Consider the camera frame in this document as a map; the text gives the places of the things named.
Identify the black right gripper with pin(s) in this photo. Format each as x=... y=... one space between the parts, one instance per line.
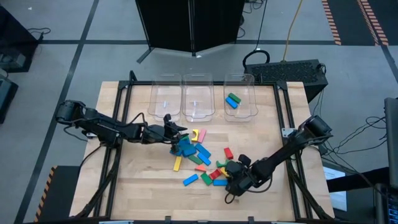
x=247 y=177

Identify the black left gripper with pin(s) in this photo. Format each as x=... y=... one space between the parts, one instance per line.
x=158 y=133

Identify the green curved block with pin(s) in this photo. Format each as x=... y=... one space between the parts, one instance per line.
x=185 y=137

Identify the yellow long block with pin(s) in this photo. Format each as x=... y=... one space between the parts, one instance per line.
x=224 y=171
x=177 y=164

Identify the blue wooden block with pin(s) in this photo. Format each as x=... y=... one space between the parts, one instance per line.
x=186 y=144

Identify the blue long block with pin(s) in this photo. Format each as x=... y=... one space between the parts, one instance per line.
x=190 y=180
x=231 y=103
x=204 y=158
x=220 y=183
x=203 y=150

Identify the green arch block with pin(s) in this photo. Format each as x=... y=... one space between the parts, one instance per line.
x=221 y=164

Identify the red arch block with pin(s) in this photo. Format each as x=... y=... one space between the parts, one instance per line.
x=214 y=174

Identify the red rectangular block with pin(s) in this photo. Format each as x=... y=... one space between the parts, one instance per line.
x=228 y=153

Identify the pink long block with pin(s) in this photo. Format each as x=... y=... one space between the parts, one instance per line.
x=202 y=136

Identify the green long block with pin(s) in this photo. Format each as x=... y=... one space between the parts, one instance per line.
x=195 y=160
x=235 y=97

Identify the orange triangular block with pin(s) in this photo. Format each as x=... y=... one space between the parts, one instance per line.
x=201 y=168

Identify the clear plastic bin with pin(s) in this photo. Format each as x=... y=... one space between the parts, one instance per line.
x=164 y=102
x=197 y=99
x=248 y=109

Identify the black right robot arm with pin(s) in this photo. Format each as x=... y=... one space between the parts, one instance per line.
x=286 y=152

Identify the black table clamp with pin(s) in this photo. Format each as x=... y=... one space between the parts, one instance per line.
x=168 y=219
x=251 y=219

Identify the white paper sheet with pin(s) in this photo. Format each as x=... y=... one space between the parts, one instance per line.
x=337 y=199

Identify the tall black partition screen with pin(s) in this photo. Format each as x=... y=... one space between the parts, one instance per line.
x=168 y=25

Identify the black perforated equipment case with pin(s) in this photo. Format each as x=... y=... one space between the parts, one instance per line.
x=286 y=73

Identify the black stand bar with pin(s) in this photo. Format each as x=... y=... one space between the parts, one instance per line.
x=357 y=182

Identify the hazard-striped black platform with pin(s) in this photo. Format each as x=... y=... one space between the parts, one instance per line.
x=62 y=193

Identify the dark electronic device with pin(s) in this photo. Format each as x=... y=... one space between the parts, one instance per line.
x=387 y=205

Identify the grey monitor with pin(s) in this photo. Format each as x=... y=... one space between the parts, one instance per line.
x=392 y=140

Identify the black floor device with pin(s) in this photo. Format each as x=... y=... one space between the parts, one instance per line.
x=7 y=96

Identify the black desk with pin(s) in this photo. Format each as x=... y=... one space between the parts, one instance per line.
x=15 y=34

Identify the black metal table frame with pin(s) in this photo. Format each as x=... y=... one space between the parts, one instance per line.
x=202 y=83

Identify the silver mount plate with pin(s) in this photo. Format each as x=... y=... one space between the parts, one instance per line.
x=90 y=135
x=287 y=132

